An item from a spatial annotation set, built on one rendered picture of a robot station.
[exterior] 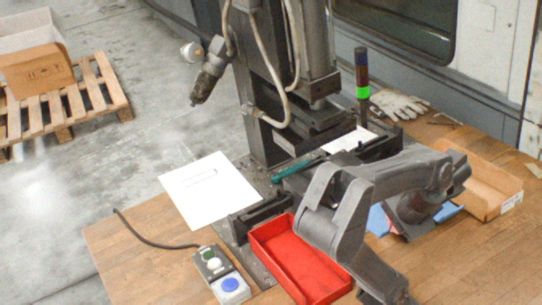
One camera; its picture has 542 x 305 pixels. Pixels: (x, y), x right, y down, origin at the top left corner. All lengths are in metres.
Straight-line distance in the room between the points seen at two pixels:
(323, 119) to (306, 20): 0.23
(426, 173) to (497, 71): 0.82
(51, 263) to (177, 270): 1.71
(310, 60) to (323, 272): 0.47
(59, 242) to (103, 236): 1.58
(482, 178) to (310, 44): 0.60
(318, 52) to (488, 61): 0.69
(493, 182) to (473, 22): 0.51
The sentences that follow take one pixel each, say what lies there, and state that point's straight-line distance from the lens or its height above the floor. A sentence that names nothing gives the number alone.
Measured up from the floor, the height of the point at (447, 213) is 0.92.
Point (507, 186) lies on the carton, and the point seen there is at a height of 0.93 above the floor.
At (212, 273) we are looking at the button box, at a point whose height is 0.93.
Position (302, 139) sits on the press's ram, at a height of 1.14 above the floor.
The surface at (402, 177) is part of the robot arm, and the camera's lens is 0.84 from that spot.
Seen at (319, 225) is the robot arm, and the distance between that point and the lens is 0.76.
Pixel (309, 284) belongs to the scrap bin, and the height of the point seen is 0.91.
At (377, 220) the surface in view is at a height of 0.99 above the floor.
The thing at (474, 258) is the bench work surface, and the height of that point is 0.90.
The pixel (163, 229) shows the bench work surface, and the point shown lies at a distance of 1.41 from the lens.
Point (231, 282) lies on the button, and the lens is 1.17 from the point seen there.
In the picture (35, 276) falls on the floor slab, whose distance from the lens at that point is 2.92.
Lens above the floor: 1.80
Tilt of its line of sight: 35 degrees down
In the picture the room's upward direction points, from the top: 10 degrees counter-clockwise
